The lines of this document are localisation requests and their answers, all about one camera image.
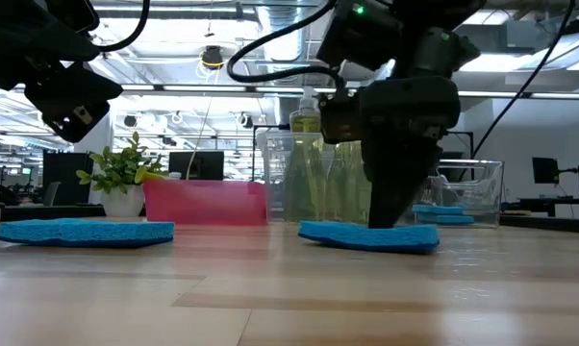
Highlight black monitor on arm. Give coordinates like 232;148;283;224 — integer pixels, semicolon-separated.
532;157;579;210

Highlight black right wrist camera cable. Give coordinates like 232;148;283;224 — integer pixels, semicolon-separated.
225;0;344;87

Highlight green plant in white pot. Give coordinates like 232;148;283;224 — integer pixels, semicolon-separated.
76;132;170;218

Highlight black ceiling camera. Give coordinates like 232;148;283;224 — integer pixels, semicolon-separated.
201;45;225;71

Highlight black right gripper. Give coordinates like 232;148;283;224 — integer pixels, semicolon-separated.
359;75;463;230

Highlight black computer monitor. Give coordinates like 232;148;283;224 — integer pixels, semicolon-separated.
168;151;225;182

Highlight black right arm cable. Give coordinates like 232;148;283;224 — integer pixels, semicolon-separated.
457;0;577;182

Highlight small clear plastic bin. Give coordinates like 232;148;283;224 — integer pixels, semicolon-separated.
393;160;505;227

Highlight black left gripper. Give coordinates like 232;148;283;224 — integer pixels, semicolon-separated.
24;62;125;143

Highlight large clear plastic bin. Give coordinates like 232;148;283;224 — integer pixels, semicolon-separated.
258;132;372;225

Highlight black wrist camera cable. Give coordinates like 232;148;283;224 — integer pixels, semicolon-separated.
225;0;344;87
89;0;151;53

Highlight black left wrist camera cable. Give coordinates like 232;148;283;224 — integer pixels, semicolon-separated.
89;0;151;53

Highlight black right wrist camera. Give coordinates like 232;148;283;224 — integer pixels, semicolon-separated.
317;90;365;145

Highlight red plastic bin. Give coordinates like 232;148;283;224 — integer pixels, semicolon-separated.
142;178;269;226

